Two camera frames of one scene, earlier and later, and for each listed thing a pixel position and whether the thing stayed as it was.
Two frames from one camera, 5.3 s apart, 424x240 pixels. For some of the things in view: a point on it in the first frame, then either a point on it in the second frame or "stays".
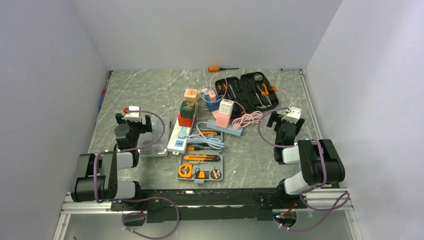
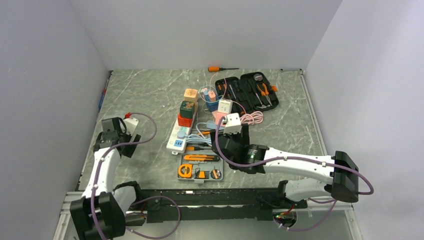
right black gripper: x=276 y=117 → x=243 y=137
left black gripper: x=144 y=128 → x=128 y=150
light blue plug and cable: x=214 y=142 stays
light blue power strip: x=211 y=124 stays
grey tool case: x=202 y=160 stays
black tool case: x=252 y=91 stays
